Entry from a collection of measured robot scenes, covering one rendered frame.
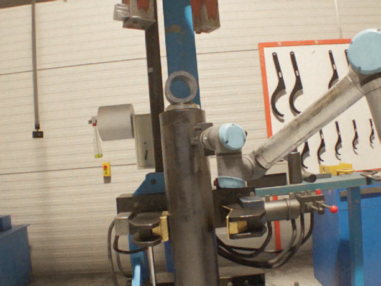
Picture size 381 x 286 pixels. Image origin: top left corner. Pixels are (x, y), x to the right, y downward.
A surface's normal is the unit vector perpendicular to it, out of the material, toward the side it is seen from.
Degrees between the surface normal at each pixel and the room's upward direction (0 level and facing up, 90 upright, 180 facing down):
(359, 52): 83
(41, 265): 90
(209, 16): 90
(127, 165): 90
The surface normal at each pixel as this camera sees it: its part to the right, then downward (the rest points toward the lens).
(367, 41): -0.68, -0.08
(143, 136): 0.01, -0.02
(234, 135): 0.37, -0.15
